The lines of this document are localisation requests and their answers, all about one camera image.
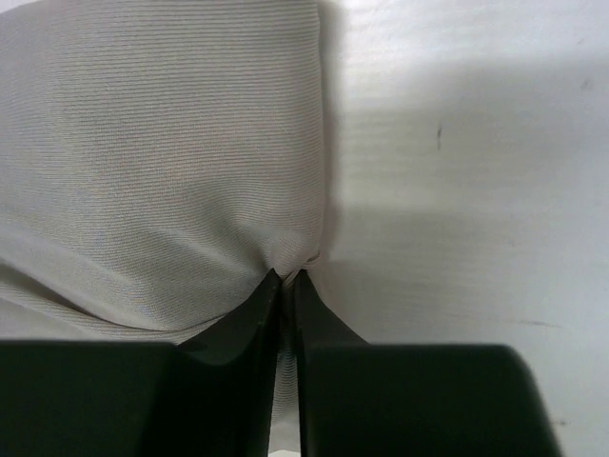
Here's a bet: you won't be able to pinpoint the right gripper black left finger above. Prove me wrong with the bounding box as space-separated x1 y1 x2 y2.
1 271 282 456

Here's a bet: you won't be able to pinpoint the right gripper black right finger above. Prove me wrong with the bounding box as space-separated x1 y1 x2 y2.
292 271 560 456

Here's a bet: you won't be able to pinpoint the grey trousers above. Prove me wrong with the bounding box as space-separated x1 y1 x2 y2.
0 0 334 420

